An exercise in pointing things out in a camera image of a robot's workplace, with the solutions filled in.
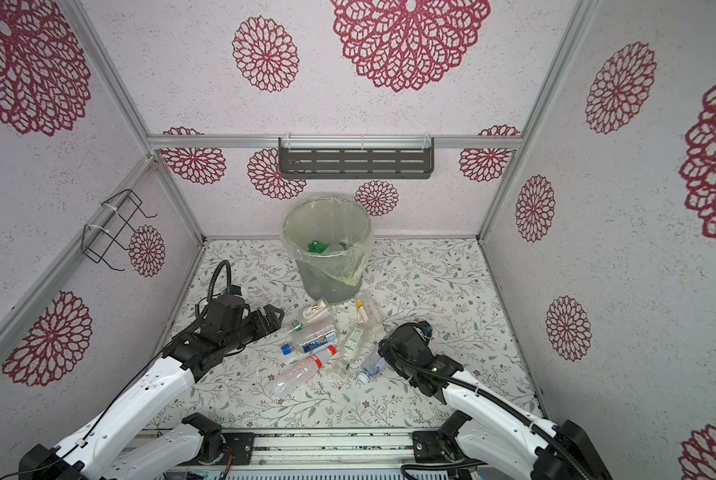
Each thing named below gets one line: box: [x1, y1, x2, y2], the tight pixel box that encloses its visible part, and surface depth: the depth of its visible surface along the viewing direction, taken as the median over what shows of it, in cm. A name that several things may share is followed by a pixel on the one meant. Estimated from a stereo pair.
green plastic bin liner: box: [281, 195, 374, 286], surface depth 95 cm
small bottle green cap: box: [288, 299, 336, 333], surface depth 96 cm
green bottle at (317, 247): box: [307, 240, 330, 254], surface depth 102 cm
